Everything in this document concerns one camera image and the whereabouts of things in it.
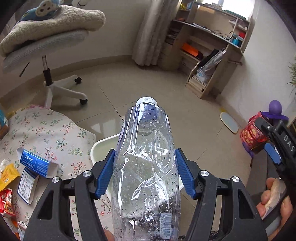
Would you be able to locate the teal label nut jar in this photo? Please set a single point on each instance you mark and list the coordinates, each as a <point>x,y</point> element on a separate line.
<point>4,125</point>

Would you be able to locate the red printed gift bag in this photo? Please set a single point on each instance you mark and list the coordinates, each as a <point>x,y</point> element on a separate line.
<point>251,136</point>

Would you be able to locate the person's right hand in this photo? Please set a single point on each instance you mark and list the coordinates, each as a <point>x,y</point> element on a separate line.
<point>273,212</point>

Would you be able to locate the white trash bin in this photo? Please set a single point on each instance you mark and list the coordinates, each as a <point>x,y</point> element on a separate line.
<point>99,152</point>

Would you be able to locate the orange box under desk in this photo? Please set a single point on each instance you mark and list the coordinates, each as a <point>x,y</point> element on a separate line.
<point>190,49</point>

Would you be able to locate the blue medicine box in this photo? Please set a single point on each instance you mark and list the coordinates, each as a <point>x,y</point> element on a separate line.
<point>37,164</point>
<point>27,185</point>

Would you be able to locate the beige fleece blanket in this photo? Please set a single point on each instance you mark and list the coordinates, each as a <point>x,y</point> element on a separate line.
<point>68,18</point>

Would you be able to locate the purple ball toy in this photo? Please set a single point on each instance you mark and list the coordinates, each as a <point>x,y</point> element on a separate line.
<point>274,113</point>

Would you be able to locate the clear plastic water bottle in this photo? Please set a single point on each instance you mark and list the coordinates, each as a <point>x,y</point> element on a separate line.
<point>146,202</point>

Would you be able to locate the grey mesh office chair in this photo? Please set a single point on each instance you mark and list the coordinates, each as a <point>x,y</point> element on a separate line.
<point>41,48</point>

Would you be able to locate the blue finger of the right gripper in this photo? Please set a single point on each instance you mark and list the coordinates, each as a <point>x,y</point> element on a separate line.
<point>273,153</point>

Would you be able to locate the white bathroom scale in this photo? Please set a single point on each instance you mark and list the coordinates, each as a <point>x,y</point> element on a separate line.
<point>229,122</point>

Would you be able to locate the silver plastic bag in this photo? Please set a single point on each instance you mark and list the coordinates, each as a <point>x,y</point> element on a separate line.
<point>207,66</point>

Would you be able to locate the blue monkey plush toy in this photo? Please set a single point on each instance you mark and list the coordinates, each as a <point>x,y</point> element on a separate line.
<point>46,10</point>

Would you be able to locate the yellow snack packet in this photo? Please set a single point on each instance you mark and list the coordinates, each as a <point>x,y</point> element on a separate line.
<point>9,174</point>

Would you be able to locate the red snack wrapper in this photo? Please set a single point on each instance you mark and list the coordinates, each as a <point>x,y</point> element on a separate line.
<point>6,206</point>

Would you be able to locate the right beige curtain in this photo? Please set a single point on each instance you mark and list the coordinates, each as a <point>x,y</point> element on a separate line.
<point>153,31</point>

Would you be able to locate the person's left hand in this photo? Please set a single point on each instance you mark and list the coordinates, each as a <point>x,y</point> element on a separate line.
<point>109,235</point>

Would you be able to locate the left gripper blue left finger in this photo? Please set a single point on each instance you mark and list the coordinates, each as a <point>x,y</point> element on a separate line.
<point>103,173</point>

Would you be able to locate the wooden desk with shelves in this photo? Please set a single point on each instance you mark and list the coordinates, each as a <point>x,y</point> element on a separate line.
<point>205,27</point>

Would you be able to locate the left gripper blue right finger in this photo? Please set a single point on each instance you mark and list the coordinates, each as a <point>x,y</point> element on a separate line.
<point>186,176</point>

